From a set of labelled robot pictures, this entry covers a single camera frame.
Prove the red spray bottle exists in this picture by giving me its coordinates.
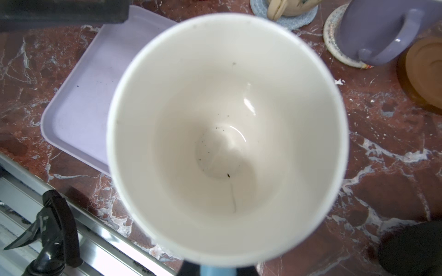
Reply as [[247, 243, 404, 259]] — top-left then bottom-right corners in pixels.
[[4, 190, 84, 276]]

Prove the white blue mug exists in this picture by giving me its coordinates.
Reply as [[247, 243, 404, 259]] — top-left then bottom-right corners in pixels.
[[107, 13, 349, 276]]

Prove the blue woven coaster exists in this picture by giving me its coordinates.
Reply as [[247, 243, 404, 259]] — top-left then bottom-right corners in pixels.
[[250, 0, 318, 31]]

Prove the white grey-handled mug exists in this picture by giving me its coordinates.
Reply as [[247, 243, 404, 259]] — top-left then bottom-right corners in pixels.
[[336, 0, 442, 66]]

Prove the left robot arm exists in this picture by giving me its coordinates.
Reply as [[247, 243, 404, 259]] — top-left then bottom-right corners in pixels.
[[1, 0, 131, 32]]

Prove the lilac plastic tray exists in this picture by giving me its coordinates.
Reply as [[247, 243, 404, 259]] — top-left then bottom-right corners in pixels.
[[41, 5, 175, 175]]

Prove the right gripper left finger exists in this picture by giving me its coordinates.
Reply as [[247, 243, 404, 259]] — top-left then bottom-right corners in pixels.
[[176, 261, 200, 276]]

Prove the beige ceramic mug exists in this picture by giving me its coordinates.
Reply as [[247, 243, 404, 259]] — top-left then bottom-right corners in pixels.
[[267, 0, 322, 21]]

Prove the right brown wooden coaster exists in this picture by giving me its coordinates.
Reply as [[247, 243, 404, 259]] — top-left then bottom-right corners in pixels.
[[397, 36, 442, 115]]

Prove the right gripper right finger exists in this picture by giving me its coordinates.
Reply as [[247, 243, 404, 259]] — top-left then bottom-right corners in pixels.
[[237, 266, 259, 276]]

